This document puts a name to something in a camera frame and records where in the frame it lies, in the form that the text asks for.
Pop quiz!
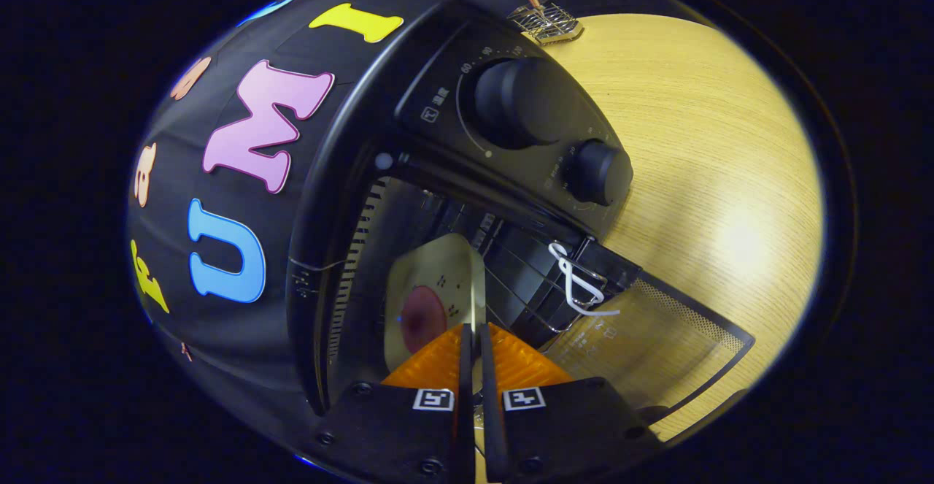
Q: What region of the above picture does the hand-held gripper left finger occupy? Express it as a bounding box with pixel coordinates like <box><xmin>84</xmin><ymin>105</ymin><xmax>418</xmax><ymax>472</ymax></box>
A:
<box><xmin>314</xmin><ymin>323</ymin><xmax>475</xmax><ymax>484</ymax></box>

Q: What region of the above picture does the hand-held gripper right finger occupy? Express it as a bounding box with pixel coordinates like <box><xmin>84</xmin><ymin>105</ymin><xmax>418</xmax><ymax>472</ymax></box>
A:
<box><xmin>478</xmin><ymin>321</ymin><xmax>661</xmax><ymax>481</ymax></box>

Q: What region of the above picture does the pink round food slice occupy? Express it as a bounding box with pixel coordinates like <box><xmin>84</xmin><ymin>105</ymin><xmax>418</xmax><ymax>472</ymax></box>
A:
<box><xmin>400</xmin><ymin>285</ymin><xmax>448</xmax><ymax>355</ymax></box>

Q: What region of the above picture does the square white patterned plate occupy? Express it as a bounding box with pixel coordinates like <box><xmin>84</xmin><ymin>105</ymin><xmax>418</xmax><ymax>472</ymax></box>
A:
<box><xmin>384</xmin><ymin>233</ymin><xmax>487</xmax><ymax>375</ymax></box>

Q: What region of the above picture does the black toaster oven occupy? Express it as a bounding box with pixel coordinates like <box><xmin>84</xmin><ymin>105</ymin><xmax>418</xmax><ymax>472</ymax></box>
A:
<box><xmin>286</xmin><ymin>0</ymin><xmax>756</xmax><ymax>445</ymax></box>

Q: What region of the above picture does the black backdrop cloth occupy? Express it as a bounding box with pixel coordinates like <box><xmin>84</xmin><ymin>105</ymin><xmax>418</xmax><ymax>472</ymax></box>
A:
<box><xmin>128</xmin><ymin>0</ymin><xmax>453</xmax><ymax>426</ymax></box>

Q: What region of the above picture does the white cord loop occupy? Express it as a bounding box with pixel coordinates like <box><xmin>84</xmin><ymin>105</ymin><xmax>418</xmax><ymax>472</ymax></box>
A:
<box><xmin>547</xmin><ymin>241</ymin><xmax>621</xmax><ymax>317</ymax></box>

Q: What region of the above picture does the small wire basket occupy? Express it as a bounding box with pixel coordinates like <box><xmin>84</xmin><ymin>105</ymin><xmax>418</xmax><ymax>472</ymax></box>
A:
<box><xmin>507</xmin><ymin>0</ymin><xmax>584</xmax><ymax>47</ymax></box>

